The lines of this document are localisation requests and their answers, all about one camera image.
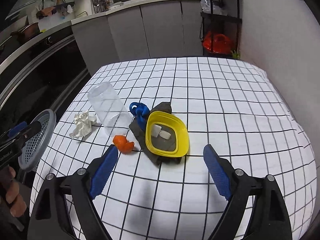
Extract person's left hand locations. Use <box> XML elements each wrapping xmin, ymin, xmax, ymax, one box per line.
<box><xmin>1</xmin><ymin>166</ymin><xmax>27</xmax><ymax>217</ymax></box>

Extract white square eraser block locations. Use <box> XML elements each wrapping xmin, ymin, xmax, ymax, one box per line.
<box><xmin>151</xmin><ymin>124</ymin><xmax>162</xmax><ymax>138</ymax></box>

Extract white small capsule block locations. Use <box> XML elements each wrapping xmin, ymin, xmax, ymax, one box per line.
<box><xmin>159</xmin><ymin>130</ymin><xmax>171</xmax><ymax>140</ymax></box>

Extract black built-in oven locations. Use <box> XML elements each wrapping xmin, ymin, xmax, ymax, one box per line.
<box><xmin>1</xmin><ymin>24</ymin><xmax>90</xmax><ymax>132</ymax></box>

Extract white tissue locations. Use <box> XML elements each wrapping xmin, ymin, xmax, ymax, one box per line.
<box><xmin>69</xmin><ymin>111</ymin><xmax>97</xmax><ymax>139</ymax></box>

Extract black storage shelf rack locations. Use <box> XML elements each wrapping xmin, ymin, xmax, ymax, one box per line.
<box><xmin>200</xmin><ymin>0</ymin><xmax>242</xmax><ymax>59</ymax></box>

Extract blue plastic ring strap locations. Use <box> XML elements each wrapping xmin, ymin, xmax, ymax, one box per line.
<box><xmin>129</xmin><ymin>101</ymin><xmax>151</xmax><ymax>132</ymax></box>

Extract clear plastic cup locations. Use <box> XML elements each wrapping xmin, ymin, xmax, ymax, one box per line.
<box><xmin>88</xmin><ymin>82</ymin><xmax>132</xmax><ymax>137</ymax></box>

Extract grey kitchen cabinets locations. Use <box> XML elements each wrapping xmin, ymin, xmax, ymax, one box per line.
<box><xmin>72</xmin><ymin>0</ymin><xmax>202</xmax><ymax>75</ymax></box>

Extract dark grey rag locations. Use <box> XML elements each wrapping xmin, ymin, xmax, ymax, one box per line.
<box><xmin>129</xmin><ymin>102</ymin><xmax>189</xmax><ymax>165</ymax></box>

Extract copper cooking pot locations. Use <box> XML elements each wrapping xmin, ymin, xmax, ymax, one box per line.
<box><xmin>11</xmin><ymin>22</ymin><xmax>41</xmax><ymax>41</ymax></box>

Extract yellow plastic bowl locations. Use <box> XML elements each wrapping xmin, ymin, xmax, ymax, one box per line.
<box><xmin>145</xmin><ymin>111</ymin><xmax>189</xmax><ymax>158</ymax></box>

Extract orange peel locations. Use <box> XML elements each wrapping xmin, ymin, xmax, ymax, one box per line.
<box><xmin>113</xmin><ymin>135</ymin><xmax>135</xmax><ymax>154</ymax></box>

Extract clear plastic bag on shelf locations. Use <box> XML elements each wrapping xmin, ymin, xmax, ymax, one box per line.
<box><xmin>200</xmin><ymin>0</ymin><xmax>223</xmax><ymax>15</ymax></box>

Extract red plastic bag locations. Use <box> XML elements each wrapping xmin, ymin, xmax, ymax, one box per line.
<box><xmin>202</xmin><ymin>31</ymin><xmax>234</xmax><ymax>54</ymax></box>

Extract grey perforated trash bin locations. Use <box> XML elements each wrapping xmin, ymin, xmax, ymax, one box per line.
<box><xmin>18</xmin><ymin>109</ymin><xmax>56</xmax><ymax>172</ymax></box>

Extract white black checkered tablecloth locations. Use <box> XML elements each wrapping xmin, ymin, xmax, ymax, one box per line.
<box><xmin>29</xmin><ymin>56</ymin><xmax>318</xmax><ymax>240</ymax></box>

